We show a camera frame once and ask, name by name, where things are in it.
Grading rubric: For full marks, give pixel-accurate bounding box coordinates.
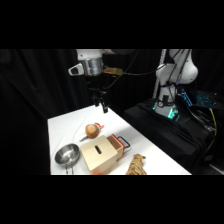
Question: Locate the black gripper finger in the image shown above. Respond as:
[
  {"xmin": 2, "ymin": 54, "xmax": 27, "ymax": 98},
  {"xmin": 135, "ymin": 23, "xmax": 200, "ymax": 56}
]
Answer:
[
  {"xmin": 92, "ymin": 95, "xmax": 101, "ymax": 108},
  {"xmin": 100, "ymin": 97, "xmax": 110, "ymax": 115}
]

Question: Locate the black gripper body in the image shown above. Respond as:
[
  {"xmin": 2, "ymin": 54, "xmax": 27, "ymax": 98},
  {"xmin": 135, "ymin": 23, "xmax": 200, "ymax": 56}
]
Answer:
[{"xmin": 85, "ymin": 75, "xmax": 108, "ymax": 100}]

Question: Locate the red-fronted drawer with black handle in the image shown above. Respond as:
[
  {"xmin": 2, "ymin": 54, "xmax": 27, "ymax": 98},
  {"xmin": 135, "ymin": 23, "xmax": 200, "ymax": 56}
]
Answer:
[{"xmin": 106, "ymin": 133, "xmax": 132, "ymax": 162}]

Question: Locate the light wooden drawer box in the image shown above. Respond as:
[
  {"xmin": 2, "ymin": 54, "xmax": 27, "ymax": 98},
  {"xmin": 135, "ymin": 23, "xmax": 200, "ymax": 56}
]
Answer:
[{"xmin": 79, "ymin": 134, "xmax": 120, "ymax": 175}]

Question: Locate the gingerbread man plush toy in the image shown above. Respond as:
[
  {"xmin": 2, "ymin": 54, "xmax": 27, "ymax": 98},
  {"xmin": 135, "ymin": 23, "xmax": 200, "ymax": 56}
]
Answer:
[{"xmin": 79, "ymin": 122, "xmax": 106, "ymax": 142}]

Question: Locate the silver metal bowl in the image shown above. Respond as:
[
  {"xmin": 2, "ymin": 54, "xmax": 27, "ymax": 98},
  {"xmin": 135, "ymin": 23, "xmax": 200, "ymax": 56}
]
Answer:
[{"xmin": 54, "ymin": 143, "xmax": 81, "ymax": 175}]

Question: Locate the striped tiger plush toy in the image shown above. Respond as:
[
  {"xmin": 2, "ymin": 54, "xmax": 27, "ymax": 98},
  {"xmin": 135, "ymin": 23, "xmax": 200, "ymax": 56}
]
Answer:
[{"xmin": 125, "ymin": 153, "xmax": 148, "ymax": 176}]

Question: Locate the black curtain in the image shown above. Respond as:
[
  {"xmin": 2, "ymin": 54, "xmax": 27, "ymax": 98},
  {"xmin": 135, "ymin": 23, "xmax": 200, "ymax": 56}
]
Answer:
[{"xmin": 0, "ymin": 49, "xmax": 224, "ymax": 176}]

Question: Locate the black draped robot stand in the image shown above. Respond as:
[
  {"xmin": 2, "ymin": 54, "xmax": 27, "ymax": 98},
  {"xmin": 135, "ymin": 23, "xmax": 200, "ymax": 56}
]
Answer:
[{"xmin": 122, "ymin": 99, "xmax": 216, "ymax": 175}]

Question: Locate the blue-lit keyboard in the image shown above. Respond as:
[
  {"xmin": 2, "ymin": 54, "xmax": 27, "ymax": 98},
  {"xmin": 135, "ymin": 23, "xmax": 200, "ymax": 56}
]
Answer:
[{"xmin": 195, "ymin": 91, "xmax": 219, "ymax": 108}]

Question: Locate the yellowish wrist camera box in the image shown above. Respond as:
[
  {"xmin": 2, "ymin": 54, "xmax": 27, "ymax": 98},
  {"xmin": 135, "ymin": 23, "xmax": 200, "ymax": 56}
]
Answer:
[{"xmin": 103, "ymin": 66, "xmax": 124, "ymax": 77}]

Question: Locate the black cable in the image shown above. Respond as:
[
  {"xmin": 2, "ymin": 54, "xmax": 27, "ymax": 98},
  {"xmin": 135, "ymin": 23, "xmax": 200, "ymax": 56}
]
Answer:
[{"xmin": 105, "ymin": 49, "xmax": 168, "ymax": 92}]

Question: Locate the white upright post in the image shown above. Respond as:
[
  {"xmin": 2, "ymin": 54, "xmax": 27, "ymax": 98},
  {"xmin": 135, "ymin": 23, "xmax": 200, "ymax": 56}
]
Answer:
[{"xmin": 152, "ymin": 49, "xmax": 168, "ymax": 100}]

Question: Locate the yellow cable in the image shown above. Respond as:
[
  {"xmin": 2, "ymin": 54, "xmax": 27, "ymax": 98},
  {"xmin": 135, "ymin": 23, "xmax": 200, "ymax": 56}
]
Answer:
[{"xmin": 209, "ymin": 109, "xmax": 218, "ymax": 137}]

